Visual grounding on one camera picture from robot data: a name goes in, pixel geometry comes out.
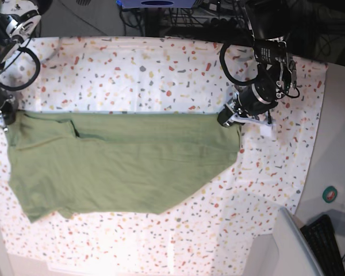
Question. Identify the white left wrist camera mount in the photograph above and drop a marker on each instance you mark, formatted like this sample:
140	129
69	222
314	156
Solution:
266	125

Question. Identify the blue box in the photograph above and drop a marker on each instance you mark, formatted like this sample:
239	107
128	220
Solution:
128	4

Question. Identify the green t-shirt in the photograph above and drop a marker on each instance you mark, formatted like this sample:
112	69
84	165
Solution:
142	163

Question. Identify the grey monitor edge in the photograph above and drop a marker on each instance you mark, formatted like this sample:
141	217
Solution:
295	256

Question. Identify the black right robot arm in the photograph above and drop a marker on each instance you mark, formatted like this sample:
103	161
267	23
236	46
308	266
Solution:
18	21

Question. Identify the black keyboard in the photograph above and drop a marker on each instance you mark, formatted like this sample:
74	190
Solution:
320	236

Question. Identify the terrazzo pattern tablecloth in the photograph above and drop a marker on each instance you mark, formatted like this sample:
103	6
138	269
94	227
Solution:
209	234

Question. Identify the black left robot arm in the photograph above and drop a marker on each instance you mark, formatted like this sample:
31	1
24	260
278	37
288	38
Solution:
276	68

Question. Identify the green tape roll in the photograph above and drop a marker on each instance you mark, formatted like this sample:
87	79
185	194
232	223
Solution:
330	194

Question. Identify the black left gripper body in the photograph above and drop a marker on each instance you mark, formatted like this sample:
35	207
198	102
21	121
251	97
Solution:
252	101

